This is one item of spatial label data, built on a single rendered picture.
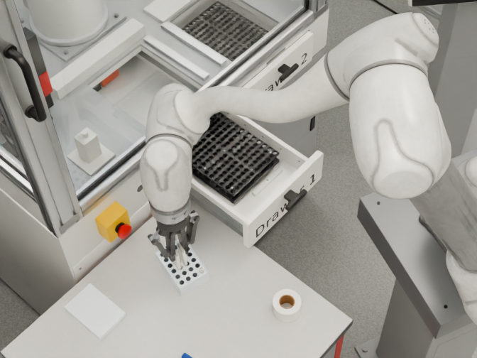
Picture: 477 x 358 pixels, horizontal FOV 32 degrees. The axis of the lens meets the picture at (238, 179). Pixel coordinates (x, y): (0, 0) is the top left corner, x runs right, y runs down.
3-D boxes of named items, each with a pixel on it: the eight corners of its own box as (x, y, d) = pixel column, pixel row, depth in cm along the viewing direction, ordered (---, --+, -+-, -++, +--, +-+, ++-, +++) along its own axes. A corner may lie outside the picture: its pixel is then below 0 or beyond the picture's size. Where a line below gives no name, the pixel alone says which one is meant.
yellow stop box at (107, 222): (133, 226, 208) (129, 211, 202) (112, 245, 204) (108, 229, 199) (119, 215, 210) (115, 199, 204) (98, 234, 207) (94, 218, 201)
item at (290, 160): (312, 175, 216) (313, 160, 211) (247, 238, 205) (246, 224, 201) (201, 99, 233) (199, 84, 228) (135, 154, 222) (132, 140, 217)
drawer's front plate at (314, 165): (321, 177, 217) (324, 152, 209) (248, 249, 205) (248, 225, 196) (316, 174, 218) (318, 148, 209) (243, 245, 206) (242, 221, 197)
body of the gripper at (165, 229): (162, 230, 181) (167, 251, 189) (196, 212, 184) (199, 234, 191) (146, 206, 185) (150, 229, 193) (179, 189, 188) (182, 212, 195)
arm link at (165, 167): (192, 215, 177) (195, 165, 184) (186, 172, 164) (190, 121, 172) (141, 214, 177) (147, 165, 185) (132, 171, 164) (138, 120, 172)
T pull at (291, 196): (307, 193, 205) (307, 190, 204) (288, 212, 202) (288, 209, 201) (296, 185, 206) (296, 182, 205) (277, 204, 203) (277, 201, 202)
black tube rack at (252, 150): (279, 167, 218) (279, 152, 212) (234, 209, 210) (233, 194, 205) (217, 124, 227) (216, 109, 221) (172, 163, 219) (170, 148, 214)
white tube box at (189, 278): (209, 279, 207) (209, 272, 204) (181, 296, 205) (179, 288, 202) (184, 243, 213) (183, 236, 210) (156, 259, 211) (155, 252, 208)
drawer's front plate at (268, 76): (311, 60, 242) (314, 33, 233) (246, 117, 230) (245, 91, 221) (307, 57, 243) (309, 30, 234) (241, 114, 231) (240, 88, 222)
